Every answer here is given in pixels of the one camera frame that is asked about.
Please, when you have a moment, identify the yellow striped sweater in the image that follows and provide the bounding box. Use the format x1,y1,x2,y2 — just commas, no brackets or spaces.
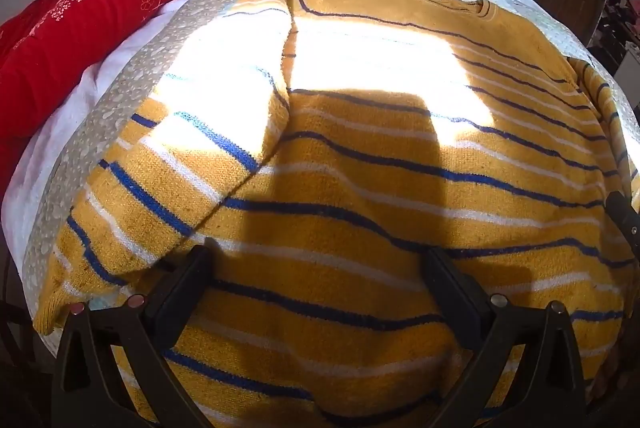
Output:
34,0,638,428

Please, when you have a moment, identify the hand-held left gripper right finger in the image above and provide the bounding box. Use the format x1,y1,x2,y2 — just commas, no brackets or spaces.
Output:
422,249,588,428

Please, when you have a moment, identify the heart patterned quilted bedspread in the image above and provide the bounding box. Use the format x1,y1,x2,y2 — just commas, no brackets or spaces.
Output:
22,0,640,344

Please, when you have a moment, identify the cluttered storage rack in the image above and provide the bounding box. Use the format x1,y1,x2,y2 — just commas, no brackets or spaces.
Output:
592,0,640,76

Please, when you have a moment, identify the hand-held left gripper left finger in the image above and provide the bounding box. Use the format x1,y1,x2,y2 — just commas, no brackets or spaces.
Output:
51,244,216,428

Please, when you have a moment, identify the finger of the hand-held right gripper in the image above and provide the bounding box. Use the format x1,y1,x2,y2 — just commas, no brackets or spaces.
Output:
606,190,640,261

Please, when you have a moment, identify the red embroidered quilt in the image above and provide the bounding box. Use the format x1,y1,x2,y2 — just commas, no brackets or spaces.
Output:
0,0,336,199

